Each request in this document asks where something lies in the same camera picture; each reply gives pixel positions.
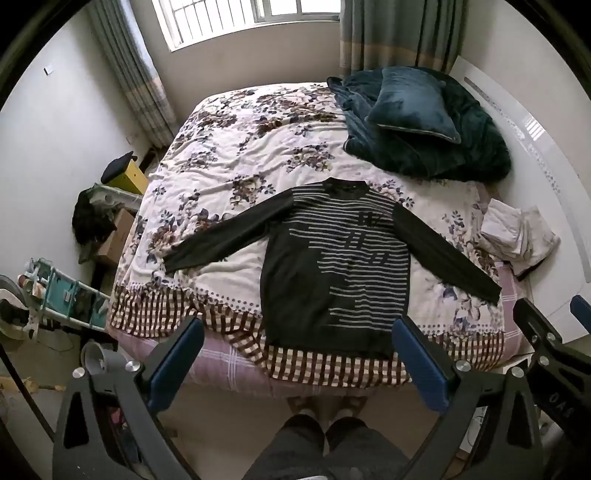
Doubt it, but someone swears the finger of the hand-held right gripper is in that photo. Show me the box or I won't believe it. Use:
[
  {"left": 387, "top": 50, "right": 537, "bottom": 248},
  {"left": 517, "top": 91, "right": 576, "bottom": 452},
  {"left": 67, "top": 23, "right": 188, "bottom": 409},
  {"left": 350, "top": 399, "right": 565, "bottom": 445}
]
[
  {"left": 571, "top": 295, "right": 591, "bottom": 333},
  {"left": 513, "top": 298, "right": 564, "bottom": 364}
]

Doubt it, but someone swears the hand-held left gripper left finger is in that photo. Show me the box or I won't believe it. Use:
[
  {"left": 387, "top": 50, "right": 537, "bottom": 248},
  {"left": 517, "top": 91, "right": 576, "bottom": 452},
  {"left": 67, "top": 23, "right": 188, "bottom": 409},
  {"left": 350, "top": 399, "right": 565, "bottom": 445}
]
[{"left": 52, "top": 316, "right": 206, "bottom": 480}]

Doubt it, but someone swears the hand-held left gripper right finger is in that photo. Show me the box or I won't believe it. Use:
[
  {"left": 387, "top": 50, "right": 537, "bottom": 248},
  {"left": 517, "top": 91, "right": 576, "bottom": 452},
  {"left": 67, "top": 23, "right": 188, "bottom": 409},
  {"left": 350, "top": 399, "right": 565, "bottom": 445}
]
[{"left": 392, "top": 316, "right": 543, "bottom": 480}]

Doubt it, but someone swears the dark striped sweater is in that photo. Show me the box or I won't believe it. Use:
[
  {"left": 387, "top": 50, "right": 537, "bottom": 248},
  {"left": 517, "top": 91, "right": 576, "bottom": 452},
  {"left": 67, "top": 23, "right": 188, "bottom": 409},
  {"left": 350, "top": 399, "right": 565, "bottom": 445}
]
[{"left": 163, "top": 180, "right": 503, "bottom": 360}]

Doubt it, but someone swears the black clothes pile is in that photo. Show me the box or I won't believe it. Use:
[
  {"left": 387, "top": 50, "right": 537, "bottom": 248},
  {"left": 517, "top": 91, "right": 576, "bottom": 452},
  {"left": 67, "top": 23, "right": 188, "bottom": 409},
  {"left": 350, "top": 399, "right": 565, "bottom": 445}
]
[{"left": 71, "top": 187, "right": 116, "bottom": 264}]

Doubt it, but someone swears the bed with pink checked sheet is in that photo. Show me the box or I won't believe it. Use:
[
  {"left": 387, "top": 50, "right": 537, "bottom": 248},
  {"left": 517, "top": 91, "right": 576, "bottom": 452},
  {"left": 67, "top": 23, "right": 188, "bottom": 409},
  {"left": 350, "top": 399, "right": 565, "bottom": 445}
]
[{"left": 187, "top": 194, "right": 536, "bottom": 400}]

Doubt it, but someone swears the person's right foot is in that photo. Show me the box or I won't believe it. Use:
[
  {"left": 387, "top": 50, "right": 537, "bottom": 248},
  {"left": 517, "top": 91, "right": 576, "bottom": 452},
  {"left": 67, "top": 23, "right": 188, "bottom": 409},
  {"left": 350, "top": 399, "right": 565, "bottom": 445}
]
[{"left": 330, "top": 398, "right": 370, "bottom": 428}]

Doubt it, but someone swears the person's foot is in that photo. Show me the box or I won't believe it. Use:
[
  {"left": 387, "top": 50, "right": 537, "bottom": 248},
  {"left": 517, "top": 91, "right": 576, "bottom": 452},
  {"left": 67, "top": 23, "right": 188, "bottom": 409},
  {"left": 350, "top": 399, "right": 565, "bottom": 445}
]
[
  {"left": 287, "top": 398, "right": 324, "bottom": 425},
  {"left": 330, "top": 398, "right": 370, "bottom": 428}
]

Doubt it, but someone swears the crumpled beige cloth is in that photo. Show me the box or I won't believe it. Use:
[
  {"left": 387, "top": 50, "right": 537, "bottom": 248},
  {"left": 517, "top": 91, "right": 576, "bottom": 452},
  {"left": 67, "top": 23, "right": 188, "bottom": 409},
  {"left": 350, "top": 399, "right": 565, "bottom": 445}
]
[{"left": 478, "top": 198, "right": 561, "bottom": 278}]

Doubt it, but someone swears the person's right leg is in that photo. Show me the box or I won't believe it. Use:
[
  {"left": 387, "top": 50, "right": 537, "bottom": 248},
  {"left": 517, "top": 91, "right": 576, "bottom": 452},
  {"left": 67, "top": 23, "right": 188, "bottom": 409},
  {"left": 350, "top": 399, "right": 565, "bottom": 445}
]
[{"left": 325, "top": 416, "right": 411, "bottom": 480}]

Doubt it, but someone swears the person's leg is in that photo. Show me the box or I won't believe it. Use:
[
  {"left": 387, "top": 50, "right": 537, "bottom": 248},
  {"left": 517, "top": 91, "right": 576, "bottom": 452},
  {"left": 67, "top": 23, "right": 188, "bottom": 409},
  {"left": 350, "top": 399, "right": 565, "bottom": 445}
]
[
  {"left": 242, "top": 414, "right": 326, "bottom": 480},
  {"left": 325, "top": 416, "right": 411, "bottom": 480}
]

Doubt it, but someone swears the person's left foot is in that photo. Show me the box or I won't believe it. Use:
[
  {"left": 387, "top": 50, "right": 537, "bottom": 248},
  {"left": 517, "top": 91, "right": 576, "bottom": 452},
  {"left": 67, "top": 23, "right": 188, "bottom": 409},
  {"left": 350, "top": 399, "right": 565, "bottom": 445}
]
[{"left": 287, "top": 398, "right": 324, "bottom": 425}]

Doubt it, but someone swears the teal shelf rack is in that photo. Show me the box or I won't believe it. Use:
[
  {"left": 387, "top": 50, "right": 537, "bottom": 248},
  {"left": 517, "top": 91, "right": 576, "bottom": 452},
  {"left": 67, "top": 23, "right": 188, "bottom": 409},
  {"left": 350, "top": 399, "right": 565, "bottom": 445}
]
[{"left": 18, "top": 258, "right": 112, "bottom": 330}]

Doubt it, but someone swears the cardboard box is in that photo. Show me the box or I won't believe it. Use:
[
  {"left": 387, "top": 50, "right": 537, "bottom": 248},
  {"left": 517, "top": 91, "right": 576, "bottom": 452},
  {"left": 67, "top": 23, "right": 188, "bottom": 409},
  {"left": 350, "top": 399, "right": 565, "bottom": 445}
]
[{"left": 95, "top": 210, "right": 137, "bottom": 266}]

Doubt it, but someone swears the person's left leg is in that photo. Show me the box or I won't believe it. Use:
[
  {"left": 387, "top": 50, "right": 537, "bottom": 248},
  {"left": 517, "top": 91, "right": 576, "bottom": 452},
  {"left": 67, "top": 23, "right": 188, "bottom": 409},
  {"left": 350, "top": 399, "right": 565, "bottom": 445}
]
[{"left": 242, "top": 414, "right": 326, "bottom": 480}]

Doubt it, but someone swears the yellow box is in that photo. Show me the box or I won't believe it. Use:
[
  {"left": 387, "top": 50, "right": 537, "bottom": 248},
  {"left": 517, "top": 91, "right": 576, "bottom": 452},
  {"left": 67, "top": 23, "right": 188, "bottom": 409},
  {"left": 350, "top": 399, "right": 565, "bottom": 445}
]
[{"left": 107, "top": 159, "right": 149, "bottom": 195}]

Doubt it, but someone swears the teal velvet quilt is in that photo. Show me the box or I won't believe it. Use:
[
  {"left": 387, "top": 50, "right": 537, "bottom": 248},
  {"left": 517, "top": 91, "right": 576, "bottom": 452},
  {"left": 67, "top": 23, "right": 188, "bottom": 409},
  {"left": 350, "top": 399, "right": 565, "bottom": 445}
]
[{"left": 327, "top": 67, "right": 512, "bottom": 181}]

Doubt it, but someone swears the black cushion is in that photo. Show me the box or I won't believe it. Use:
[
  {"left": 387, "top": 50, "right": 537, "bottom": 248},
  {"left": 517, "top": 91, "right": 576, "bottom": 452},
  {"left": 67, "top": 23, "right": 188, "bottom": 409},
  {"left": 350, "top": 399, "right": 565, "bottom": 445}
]
[{"left": 102, "top": 151, "right": 139, "bottom": 183}]

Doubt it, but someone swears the white headboard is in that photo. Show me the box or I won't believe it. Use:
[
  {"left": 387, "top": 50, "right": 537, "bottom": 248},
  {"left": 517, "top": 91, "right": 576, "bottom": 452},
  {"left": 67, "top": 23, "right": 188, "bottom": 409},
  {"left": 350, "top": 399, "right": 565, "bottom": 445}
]
[{"left": 448, "top": 55, "right": 591, "bottom": 344}]

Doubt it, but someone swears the floral fleece blanket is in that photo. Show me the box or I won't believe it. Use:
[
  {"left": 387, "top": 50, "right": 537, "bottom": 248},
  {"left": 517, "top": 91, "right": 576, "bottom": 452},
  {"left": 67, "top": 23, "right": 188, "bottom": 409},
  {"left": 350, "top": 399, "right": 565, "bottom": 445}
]
[{"left": 105, "top": 82, "right": 506, "bottom": 387}]

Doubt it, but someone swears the teal velvet pillow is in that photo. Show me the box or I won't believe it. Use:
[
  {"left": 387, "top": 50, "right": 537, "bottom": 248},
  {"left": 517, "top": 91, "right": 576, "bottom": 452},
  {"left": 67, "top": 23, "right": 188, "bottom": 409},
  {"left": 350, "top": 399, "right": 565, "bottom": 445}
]
[{"left": 365, "top": 67, "right": 462, "bottom": 145}]

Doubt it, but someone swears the grey-blue banded curtain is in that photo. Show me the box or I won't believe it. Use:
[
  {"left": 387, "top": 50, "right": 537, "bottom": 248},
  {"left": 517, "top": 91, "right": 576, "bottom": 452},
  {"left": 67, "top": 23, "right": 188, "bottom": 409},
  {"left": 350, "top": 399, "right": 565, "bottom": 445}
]
[
  {"left": 339, "top": 0, "right": 465, "bottom": 79},
  {"left": 88, "top": 0, "right": 178, "bottom": 148}
]

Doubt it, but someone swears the barred window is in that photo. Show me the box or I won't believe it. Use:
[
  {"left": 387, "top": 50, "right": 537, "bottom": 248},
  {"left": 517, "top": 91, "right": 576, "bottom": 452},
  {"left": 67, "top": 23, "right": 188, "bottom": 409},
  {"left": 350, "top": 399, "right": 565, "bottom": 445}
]
[{"left": 150, "top": 0, "right": 342, "bottom": 52}]

